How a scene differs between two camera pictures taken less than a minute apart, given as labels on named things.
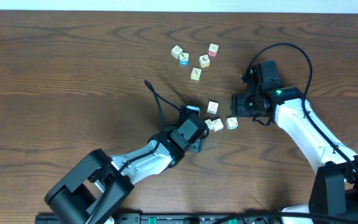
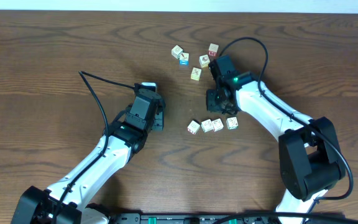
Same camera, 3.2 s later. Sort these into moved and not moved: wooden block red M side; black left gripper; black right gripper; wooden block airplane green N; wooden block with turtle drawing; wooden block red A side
Moved: black left gripper; black right gripper
Not moved: wooden block red M side; wooden block with turtle drawing; wooden block red A side; wooden block airplane green N
